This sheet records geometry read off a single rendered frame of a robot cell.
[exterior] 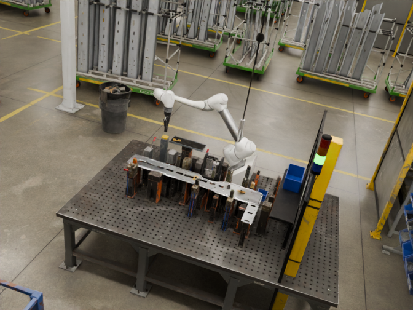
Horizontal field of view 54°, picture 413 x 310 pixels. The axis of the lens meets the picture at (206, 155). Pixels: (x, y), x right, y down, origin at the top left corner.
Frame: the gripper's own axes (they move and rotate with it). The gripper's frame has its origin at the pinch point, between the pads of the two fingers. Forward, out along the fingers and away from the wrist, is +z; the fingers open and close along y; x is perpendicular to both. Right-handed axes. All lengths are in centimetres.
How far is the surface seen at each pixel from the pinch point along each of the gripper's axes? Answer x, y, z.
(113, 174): -43, 30, 55
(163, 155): 1.3, 3.1, 30.9
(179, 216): 47, 59, 55
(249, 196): 105, 35, 25
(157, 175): 17, 53, 22
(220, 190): 78, 41, 25
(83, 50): -294, -292, 48
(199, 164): 47, 18, 18
